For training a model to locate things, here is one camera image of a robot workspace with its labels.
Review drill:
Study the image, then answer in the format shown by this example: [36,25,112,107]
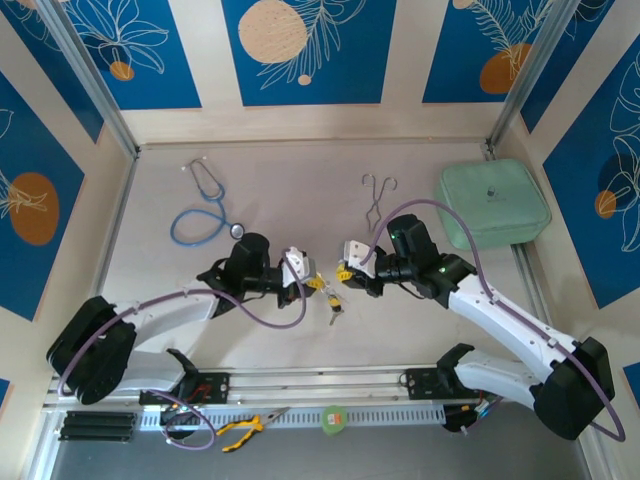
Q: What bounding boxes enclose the silver key with green tag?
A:
[327,292,347,327]

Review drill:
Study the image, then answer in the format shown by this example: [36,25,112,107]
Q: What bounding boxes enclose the blue stethoscope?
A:
[169,157,247,247]

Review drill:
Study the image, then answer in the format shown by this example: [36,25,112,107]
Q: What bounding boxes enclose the mint green zip case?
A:
[432,158,553,251]

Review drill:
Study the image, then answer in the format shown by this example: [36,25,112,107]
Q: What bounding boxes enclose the green tape roll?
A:
[321,404,347,436]

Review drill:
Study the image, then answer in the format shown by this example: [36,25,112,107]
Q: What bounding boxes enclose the black ribbed block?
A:
[58,410,137,442]

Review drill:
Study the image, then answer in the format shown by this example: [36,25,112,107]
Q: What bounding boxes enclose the metal wire tongs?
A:
[361,173,400,234]

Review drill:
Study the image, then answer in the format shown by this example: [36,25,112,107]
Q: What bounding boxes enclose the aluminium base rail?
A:
[42,363,506,407]

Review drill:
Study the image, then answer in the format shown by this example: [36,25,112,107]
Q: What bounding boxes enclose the grey slotted cable duct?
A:
[139,404,446,431]

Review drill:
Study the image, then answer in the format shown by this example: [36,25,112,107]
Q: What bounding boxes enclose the yellow handled pliers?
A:
[215,405,291,454]

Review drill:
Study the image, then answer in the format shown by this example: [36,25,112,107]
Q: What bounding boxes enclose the aluminium frame post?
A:
[487,0,584,159]
[37,0,141,159]

